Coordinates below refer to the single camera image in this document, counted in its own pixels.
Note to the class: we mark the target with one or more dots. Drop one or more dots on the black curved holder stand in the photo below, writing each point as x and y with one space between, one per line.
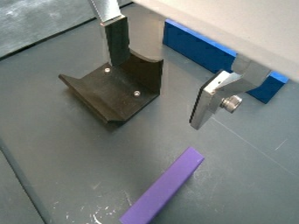
116 91

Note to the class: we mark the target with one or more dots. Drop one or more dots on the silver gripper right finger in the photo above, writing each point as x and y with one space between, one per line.
219 91

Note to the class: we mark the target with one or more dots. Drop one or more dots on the blue shape-sorting board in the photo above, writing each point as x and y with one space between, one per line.
214 56

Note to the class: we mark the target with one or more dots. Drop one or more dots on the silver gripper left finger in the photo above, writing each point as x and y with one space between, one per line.
113 27

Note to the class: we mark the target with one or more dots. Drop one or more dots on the purple double-square peg object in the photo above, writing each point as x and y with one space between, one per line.
150 204

